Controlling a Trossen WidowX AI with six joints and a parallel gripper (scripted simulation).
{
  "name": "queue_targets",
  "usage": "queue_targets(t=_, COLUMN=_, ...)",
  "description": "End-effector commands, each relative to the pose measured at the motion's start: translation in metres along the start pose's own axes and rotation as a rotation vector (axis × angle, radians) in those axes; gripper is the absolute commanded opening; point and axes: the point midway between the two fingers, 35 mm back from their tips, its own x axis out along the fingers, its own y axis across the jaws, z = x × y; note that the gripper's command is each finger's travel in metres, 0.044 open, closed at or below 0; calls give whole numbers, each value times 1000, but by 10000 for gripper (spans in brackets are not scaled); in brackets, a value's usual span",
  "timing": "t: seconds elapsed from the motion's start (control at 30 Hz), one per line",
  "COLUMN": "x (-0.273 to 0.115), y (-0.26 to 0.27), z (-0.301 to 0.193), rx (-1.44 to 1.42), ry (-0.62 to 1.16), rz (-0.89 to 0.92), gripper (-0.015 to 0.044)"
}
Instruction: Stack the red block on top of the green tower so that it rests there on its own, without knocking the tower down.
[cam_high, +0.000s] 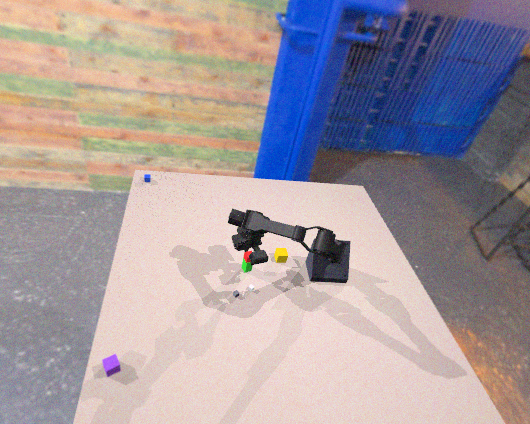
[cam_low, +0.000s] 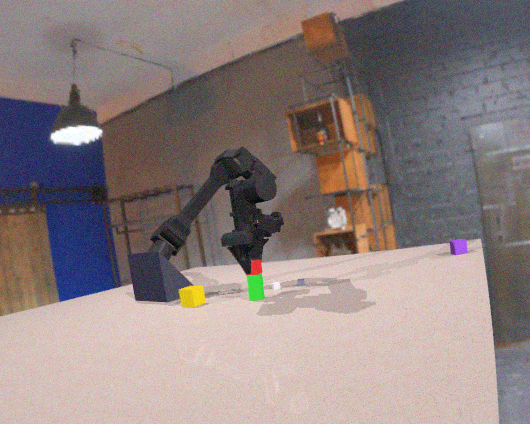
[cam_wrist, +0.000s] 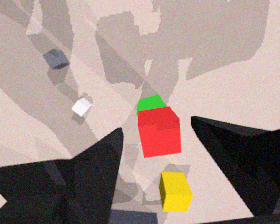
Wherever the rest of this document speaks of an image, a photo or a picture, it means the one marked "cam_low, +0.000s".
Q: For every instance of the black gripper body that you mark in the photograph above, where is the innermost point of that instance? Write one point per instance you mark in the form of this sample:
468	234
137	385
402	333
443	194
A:
242	234

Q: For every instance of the red block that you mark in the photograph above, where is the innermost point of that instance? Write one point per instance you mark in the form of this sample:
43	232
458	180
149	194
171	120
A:
256	268

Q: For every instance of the yellow block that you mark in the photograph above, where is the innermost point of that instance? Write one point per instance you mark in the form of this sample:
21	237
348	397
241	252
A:
192	296

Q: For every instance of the green block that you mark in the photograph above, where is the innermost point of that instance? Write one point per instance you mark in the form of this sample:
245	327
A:
255	281
256	294

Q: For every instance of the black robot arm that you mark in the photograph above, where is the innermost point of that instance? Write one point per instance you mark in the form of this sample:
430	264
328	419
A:
259	186

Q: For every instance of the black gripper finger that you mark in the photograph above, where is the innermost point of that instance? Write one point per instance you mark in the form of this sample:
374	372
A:
242	254
256	252

